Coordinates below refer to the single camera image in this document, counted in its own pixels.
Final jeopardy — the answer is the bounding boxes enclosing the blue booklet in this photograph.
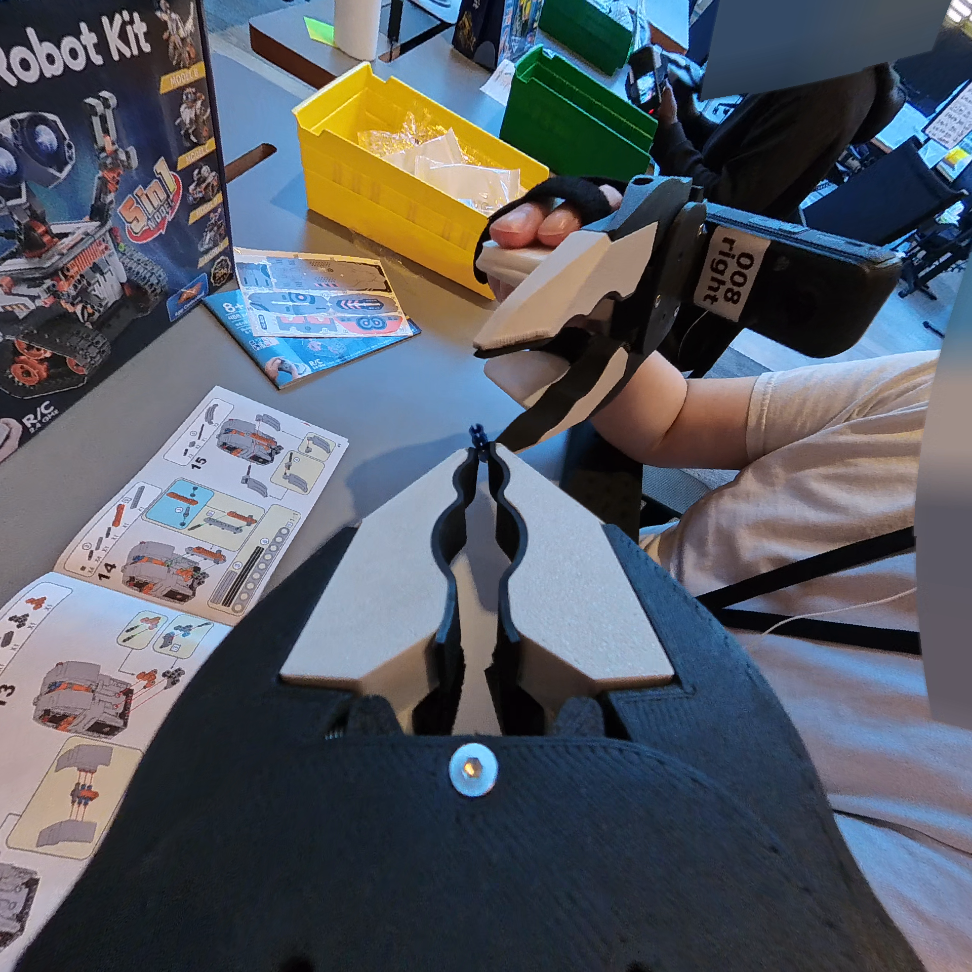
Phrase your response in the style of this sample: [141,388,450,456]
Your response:
[202,287,424,391]

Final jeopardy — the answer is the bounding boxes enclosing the blue robot kit box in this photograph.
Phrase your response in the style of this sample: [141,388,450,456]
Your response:
[0,0,238,466]
[450,0,546,68]

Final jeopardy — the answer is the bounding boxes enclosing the white paper towel roll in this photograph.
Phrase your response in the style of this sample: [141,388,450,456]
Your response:
[333,0,382,63]

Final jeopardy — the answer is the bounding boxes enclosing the sticker sheet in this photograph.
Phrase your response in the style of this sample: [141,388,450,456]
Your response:
[232,247,416,340]

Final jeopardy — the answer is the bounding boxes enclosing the green plastic bin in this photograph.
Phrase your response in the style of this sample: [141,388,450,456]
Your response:
[536,0,636,78]
[498,44,659,185]

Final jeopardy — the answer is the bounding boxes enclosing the yellow plastic bin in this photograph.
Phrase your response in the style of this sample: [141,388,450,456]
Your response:
[292,61,551,302]

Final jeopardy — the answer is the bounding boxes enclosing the thin white cable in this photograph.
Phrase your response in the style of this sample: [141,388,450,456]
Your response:
[758,587,921,637]

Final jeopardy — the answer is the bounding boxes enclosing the open white instruction booklet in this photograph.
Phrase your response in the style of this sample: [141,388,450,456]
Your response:
[0,384,352,967]

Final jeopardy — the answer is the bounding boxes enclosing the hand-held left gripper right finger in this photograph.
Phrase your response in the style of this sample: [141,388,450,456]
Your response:
[488,442,677,736]

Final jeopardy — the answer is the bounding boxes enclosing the clear plastic bags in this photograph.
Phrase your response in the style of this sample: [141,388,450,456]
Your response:
[355,112,527,219]

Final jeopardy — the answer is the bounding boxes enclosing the person's right hand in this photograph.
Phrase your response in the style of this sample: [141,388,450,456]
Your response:
[488,194,624,250]

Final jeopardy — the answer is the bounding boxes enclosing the black harness strap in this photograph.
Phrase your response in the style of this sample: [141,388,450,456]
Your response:
[693,526,926,658]

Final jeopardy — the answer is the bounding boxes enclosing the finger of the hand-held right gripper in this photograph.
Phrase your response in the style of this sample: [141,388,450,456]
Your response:
[473,220,662,359]
[484,333,637,453]

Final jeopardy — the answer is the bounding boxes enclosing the black office chair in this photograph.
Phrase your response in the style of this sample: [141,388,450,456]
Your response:
[799,135,967,250]

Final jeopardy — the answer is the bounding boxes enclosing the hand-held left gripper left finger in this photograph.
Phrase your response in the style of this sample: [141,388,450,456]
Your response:
[281,448,481,736]

